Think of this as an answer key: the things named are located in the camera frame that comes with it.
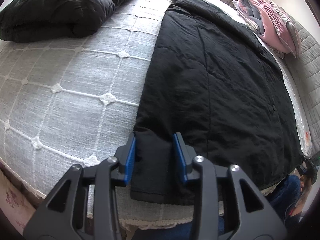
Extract pink velvet pillow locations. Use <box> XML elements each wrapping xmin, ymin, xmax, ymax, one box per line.
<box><xmin>257</xmin><ymin>0</ymin><xmax>294</xmax><ymax>54</ymax></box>

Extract black long quilted coat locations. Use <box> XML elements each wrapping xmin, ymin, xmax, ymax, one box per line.
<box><xmin>130</xmin><ymin>0</ymin><xmax>302</xmax><ymax>205</ymax></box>

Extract folded pink grey quilt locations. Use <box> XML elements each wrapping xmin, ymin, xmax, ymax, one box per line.
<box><xmin>232</xmin><ymin>0</ymin><xmax>295</xmax><ymax>55</ymax></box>

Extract grey checked bedspread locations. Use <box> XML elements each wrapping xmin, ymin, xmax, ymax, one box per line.
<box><xmin>0</xmin><ymin>0</ymin><xmax>313</xmax><ymax>230</ymax></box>

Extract person's right hand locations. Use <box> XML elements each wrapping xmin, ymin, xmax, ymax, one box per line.
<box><xmin>300</xmin><ymin>175</ymin><xmax>312</xmax><ymax>197</ymax></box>

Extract blue fleece trousers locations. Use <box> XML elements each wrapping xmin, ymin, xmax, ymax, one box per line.
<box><xmin>132</xmin><ymin>175</ymin><xmax>301</xmax><ymax>240</ymax></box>

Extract grey quilted headboard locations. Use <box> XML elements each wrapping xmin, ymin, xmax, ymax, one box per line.
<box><xmin>285</xmin><ymin>16</ymin><xmax>319</xmax><ymax>155</ymax></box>

